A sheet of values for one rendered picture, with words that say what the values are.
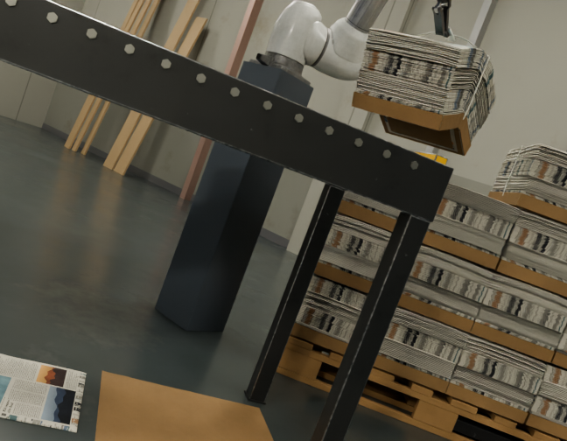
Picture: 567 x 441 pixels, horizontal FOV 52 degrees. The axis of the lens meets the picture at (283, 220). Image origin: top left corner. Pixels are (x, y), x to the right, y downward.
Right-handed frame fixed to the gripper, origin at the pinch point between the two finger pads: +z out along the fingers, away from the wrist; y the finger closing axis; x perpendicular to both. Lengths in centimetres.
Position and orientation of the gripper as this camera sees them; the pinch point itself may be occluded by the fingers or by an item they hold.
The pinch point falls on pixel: (460, 15)
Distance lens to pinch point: 194.1
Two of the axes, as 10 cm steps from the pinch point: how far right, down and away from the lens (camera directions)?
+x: 7.5, 3.6, -5.6
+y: -4.1, 9.1, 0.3
